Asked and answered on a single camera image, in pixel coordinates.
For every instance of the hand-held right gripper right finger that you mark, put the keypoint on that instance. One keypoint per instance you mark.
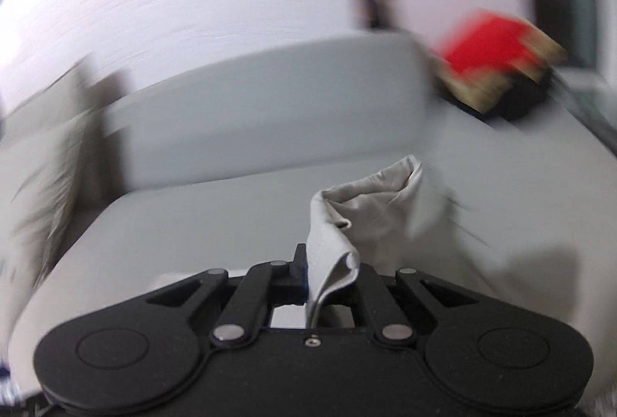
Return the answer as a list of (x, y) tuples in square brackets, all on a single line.
[(369, 296)]

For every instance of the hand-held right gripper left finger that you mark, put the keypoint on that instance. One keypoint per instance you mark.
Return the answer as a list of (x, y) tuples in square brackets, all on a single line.
[(303, 286)]

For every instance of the white garment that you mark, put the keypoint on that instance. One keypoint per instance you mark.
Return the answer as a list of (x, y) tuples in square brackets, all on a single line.
[(376, 214)]

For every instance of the light grey sofa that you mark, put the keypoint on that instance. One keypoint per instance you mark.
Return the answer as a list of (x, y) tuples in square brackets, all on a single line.
[(270, 108)]

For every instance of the red and gold cushion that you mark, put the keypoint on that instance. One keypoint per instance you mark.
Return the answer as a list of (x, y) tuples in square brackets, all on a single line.
[(487, 45)]

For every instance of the beige cloth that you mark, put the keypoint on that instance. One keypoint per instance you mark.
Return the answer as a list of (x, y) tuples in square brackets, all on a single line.
[(43, 185)]

